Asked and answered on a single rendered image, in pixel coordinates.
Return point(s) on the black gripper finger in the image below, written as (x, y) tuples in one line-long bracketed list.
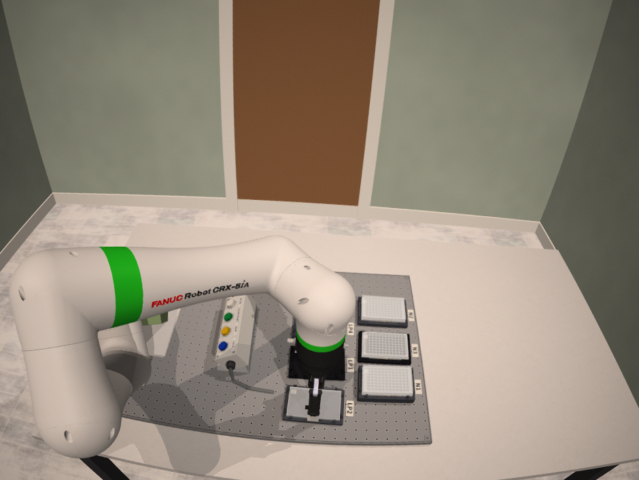
[(315, 393)]

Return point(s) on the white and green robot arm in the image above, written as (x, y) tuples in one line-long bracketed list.
[(78, 313)]

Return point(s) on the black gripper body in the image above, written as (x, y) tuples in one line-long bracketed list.
[(317, 372)]

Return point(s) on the grey push-button control panel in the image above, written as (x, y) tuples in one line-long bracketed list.
[(236, 337)]

